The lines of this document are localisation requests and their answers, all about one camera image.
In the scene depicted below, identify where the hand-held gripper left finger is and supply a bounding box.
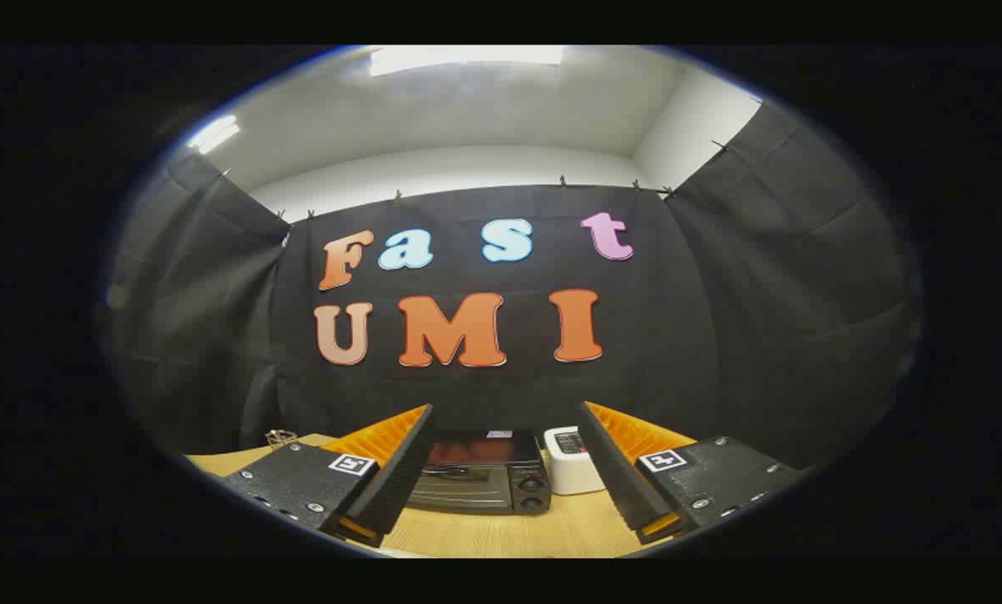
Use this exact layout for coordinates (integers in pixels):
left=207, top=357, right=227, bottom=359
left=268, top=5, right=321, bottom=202
left=220, top=404, right=435, bottom=549

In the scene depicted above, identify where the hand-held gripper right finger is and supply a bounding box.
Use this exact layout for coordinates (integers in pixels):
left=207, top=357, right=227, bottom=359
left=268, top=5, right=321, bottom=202
left=579, top=401, right=807, bottom=546

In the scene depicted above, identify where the black toaster oven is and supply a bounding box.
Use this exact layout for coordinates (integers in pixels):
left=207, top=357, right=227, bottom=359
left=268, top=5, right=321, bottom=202
left=406, top=430, right=552, bottom=515

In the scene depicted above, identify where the white box appliance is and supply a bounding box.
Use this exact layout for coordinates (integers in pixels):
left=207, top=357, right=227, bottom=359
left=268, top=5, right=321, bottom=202
left=543, top=425, right=607, bottom=496

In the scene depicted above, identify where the small ceiling light panel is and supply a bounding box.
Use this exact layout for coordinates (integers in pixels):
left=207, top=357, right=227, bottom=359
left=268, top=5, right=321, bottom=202
left=187, top=115, right=241, bottom=155

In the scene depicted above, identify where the long ceiling light panel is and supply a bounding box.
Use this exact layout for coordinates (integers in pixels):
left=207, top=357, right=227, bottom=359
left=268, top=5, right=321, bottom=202
left=369, top=45, right=565, bottom=78

